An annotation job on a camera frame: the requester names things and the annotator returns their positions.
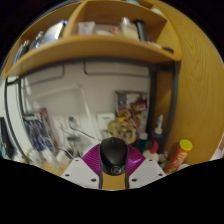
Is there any dark spray bottle white top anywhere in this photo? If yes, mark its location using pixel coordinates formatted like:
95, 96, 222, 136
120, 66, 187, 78
153, 114, 166, 151

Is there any black bag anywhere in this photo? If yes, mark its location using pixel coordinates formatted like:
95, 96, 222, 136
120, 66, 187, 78
0, 116, 14, 159

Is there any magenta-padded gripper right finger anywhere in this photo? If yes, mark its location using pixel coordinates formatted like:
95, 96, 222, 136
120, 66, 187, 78
124, 143, 167, 190

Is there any white desk lamp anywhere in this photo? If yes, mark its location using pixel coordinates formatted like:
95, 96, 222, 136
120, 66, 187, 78
23, 83, 101, 141

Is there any wooden shelf unit with items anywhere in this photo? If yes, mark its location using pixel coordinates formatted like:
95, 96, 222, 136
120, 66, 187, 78
3, 0, 184, 79

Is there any red chip can yellow lid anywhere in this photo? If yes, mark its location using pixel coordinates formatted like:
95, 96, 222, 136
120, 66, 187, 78
163, 138, 194, 175

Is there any blue model kit box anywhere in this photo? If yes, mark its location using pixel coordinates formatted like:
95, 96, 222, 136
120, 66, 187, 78
21, 108, 59, 158

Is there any black computer mouse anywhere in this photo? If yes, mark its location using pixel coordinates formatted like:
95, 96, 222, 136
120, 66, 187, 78
99, 136, 129, 177

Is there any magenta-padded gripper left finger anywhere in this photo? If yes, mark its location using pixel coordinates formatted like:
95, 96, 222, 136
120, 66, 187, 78
61, 143, 104, 190

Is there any colourful model kit box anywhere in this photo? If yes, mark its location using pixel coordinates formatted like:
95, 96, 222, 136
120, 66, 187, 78
114, 90, 150, 141

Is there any tan robot figure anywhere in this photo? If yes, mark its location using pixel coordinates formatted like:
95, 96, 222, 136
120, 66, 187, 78
107, 118, 138, 144

